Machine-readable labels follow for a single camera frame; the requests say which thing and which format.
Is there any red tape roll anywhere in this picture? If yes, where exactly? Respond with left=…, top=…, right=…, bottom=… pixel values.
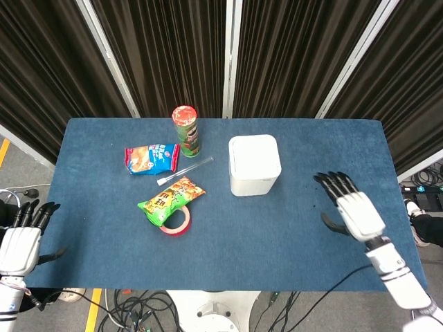
left=159, top=205, right=192, bottom=236

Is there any black floor cable bundle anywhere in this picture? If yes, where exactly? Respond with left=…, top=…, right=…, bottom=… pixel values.
left=93, top=289, right=184, bottom=332

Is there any green Pringles chip can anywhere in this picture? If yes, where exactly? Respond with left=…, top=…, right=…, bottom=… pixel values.
left=172, top=105, right=201, bottom=158

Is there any yellow floor tape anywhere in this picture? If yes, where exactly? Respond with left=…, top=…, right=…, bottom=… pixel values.
left=84, top=288, right=103, bottom=332

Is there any black power strip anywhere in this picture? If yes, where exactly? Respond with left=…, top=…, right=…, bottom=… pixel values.
left=400, top=183, right=443, bottom=195

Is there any black cable on table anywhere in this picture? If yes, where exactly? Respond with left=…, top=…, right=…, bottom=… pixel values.
left=304, top=264, right=374, bottom=310

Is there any green snack bag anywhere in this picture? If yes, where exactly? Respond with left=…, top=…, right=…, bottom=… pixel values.
left=137, top=176, right=206, bottom=226

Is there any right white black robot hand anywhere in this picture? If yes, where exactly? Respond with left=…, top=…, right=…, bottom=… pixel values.
left=313, top=171, right=386, bottom=246

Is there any black pleated curtain screen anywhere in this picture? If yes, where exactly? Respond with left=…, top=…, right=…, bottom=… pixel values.
left=0, top=0, right=443, bottom=176

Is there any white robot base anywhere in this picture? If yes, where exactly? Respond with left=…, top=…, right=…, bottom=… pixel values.
left=165, top=289, right=261, bottom=332

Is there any white square container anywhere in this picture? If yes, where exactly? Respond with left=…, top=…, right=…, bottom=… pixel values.
left=228, top=134, right=282, bottom=198

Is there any white shoe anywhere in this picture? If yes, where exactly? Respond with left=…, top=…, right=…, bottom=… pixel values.
left=404, top=198, right=431, bottom=248

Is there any blue snack bag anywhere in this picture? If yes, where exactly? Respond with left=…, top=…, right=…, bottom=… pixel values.
left=124, top=142, right=181, bottom=176

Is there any blue table cloth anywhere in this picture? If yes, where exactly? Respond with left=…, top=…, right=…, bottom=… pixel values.
left=26, top=118, right=428, bottom=293

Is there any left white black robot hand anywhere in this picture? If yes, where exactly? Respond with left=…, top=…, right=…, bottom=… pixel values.
left=0, top=201, right=69, bottom=277

